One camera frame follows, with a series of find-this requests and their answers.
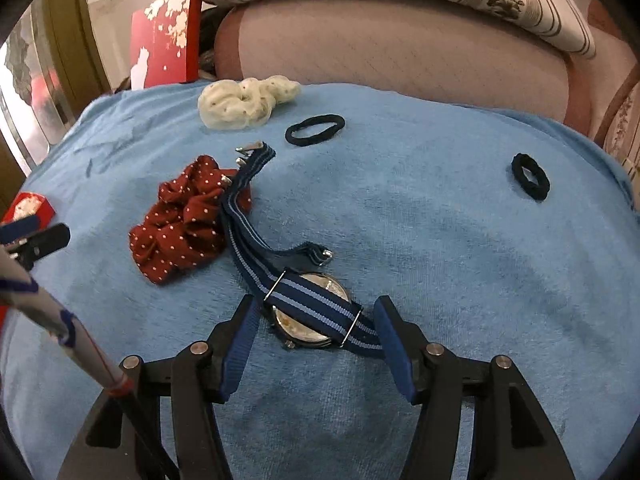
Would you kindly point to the striped side cushion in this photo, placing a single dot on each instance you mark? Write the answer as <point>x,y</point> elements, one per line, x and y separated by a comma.
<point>618,133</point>

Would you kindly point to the blue striped strap watch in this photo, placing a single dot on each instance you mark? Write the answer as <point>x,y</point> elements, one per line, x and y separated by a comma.
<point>307,308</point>

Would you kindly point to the red floral box lid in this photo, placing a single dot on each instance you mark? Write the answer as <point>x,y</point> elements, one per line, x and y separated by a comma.
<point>164,43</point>

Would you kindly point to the red polka dot scrunchie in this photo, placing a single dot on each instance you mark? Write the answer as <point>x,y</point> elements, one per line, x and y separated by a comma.
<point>183,229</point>

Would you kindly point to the cream white scrunchie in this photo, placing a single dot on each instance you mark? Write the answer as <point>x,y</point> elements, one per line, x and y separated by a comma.
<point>235,105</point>

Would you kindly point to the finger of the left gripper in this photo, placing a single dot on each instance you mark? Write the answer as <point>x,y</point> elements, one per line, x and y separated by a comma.
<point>17,229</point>
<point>29,249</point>

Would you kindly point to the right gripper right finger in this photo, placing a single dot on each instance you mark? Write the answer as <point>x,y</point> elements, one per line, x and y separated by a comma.
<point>512,435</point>

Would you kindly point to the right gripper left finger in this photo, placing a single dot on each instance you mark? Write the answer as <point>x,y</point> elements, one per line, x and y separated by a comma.
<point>163,426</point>

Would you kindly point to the blue towel cloth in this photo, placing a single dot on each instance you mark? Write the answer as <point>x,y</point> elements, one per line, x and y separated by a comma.
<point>495,232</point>

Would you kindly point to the pink padded headboard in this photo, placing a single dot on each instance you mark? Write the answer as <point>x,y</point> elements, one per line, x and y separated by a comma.
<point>427,49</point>

